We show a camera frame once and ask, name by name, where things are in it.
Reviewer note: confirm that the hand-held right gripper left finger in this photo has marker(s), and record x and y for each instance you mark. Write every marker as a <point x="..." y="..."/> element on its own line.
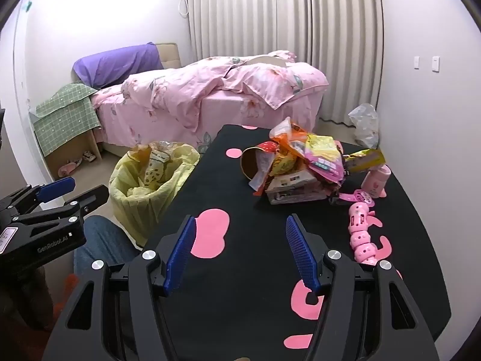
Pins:
<point x="180" y="255"/>

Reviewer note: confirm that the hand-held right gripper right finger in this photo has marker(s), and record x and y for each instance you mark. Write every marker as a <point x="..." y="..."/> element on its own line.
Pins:
<point x="302" y="255"/>

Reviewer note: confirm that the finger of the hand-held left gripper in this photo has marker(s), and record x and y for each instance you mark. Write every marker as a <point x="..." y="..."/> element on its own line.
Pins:
<point x="56" y="188"/>
<point x="80" y="205"/>

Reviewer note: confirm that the bin with yellow liner bag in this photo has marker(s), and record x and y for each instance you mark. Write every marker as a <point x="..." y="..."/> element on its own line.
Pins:
<point x="124" y="207"/>

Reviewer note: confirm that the pile of snack wrappers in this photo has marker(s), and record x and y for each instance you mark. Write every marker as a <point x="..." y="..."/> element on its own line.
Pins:
<point x="312" y="161"/>

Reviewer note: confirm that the brown paper tub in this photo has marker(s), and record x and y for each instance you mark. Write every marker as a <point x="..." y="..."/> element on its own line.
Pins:
<point x="250" y="163"/>

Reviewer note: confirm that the pink slipper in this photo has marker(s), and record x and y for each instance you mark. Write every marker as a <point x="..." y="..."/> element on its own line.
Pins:
<point x="68" y="167"/>

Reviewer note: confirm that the person's jeans leg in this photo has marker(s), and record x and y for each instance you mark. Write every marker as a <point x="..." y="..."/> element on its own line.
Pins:
<point x="105" y="240"/>

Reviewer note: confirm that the light wooden bedside table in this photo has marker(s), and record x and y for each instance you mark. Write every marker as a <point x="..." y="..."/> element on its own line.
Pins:
<point x="75" y="146"/>

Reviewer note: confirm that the white shoe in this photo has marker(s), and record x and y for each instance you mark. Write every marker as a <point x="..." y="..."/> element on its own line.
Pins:
<point x="89" y="156"/>

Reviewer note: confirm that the pink candy strip pack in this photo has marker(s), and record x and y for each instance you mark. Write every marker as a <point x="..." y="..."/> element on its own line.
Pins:
<point x="359" y="233"/>

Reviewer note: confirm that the black tablecloth with pink spots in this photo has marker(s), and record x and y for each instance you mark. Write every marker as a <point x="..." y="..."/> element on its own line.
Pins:
<point x="244" y="233"/>

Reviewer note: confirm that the green checked cloth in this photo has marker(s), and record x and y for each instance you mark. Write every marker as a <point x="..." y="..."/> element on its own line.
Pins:
<point x="64" y="109"/>

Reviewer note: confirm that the pink plastic toy piece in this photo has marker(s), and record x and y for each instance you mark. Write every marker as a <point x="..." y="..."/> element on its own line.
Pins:
<point x="357" y="196"/>

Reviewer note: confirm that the yellow dotted snack packet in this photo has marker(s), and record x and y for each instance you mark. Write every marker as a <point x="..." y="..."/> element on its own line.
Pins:
<point x="155" y="167"/>

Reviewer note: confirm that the pink bottle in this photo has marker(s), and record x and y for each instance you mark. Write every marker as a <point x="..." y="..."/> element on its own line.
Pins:
<point x="375" y="182"/>

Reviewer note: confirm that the purple pillow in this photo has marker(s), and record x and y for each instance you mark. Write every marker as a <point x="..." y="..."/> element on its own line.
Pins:
<point x="112" y="64"/>

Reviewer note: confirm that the white plastic bag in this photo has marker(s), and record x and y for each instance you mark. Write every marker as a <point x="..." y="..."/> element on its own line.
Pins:
<point x="364" y="126"/>

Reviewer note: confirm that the bed with pink sheet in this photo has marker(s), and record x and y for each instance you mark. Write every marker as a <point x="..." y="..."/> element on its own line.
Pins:
<point x="233" y="109"/>

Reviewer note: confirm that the pink floral duvet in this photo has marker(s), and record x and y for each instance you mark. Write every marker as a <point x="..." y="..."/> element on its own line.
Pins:
<point x="195" y="82"/>

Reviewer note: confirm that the beige headboard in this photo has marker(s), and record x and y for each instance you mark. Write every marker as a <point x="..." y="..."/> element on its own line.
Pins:
<point x="169" y="54"/>

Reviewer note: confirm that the striped grey curtain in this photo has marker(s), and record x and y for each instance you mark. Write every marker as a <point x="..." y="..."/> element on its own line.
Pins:
<point x="263" y="15"/>

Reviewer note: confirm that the white wall switch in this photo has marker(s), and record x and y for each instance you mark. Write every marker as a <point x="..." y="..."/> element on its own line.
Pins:
<point x="416" y="62"/>

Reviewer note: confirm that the white wall socket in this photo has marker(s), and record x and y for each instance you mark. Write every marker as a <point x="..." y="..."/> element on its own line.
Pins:
<point x="435" y="64"/>

